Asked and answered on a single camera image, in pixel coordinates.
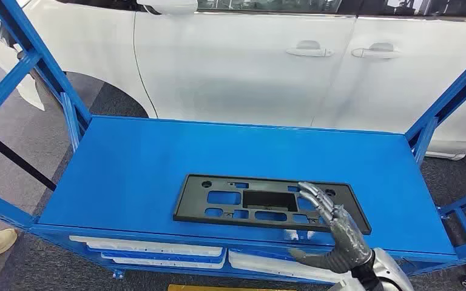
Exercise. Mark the black plastic plate part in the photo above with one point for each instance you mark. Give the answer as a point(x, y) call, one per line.
point(193, 201)

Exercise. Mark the white car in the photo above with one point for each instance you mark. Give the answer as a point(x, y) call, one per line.
point(237, 60)

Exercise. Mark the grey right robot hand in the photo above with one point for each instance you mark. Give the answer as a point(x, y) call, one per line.
point(345, 241)

